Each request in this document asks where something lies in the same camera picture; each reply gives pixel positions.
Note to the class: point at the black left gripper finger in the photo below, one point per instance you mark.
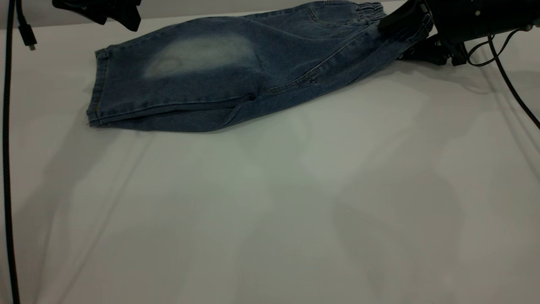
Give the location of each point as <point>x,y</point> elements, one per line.
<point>126,12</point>
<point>86,9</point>

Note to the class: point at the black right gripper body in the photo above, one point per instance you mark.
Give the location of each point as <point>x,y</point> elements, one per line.
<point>476,17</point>

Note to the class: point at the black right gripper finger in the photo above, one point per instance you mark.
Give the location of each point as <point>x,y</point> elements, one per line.
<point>407,17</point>
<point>438,50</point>

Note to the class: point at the blue denim shorts basketball print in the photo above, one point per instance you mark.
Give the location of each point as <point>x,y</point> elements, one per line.
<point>211,84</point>

